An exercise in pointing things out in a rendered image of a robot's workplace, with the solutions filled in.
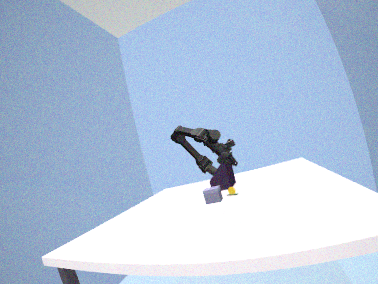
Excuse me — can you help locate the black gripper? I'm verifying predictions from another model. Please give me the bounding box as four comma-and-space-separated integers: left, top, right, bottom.
212, 142, 238, 167

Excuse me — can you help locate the gold coin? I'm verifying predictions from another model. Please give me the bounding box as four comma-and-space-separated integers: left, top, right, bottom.
228, 187, 236, 194

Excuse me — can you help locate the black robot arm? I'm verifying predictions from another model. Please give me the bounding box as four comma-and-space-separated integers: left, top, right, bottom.
171, 125, 235, 176

